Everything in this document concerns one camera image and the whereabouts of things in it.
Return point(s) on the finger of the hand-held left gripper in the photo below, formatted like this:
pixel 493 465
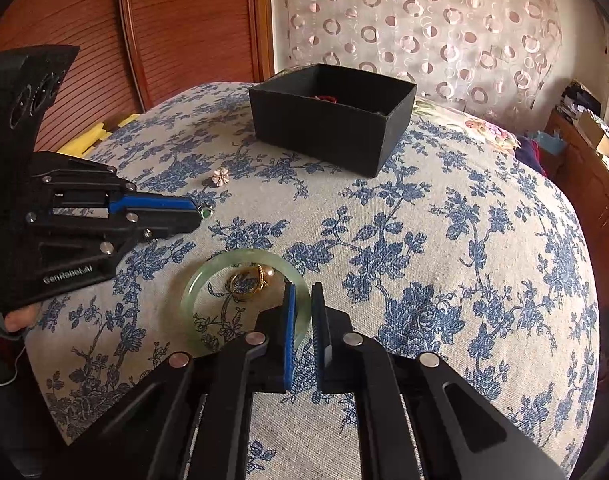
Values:
pixel 169 222
pixel 154 204

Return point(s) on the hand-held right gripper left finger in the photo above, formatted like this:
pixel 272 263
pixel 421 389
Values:
pixel 289 340

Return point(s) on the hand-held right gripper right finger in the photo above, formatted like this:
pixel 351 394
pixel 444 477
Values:
pixel 320 340

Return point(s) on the pale green jade bangle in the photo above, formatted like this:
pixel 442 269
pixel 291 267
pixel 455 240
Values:
pixel 194 310

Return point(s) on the black square box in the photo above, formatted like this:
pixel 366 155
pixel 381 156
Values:
pixel 324 132

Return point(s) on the person's left hand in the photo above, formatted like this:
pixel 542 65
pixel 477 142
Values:
pixel 22 317

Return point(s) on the yellow plush toy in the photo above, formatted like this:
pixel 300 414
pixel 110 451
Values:
pixel 92 140

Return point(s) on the blue floral quilt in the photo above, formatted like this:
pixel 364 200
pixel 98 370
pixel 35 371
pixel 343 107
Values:
pixel 434 260

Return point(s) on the wooden slatted wardrobe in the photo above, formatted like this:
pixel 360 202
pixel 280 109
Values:
pixel 184 20

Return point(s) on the pink floral bedsheet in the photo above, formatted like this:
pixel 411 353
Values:
pixel 464 122

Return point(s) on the dark blue blanket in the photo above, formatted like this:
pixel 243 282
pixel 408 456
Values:
pixel 530 155

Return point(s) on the teal bag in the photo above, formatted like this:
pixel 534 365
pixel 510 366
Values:
pixel 549 144

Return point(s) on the long wooden cabinet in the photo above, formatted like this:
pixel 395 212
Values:
pixel 584 185

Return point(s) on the circle-patterned sheer curtain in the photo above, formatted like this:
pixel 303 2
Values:
pixel 414 15

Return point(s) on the open cardboard box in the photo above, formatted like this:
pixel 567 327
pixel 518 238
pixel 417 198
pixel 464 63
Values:
pixel 597 132

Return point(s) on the pile of dark clothes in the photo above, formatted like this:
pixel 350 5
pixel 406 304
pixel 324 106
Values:
pixel 579 97

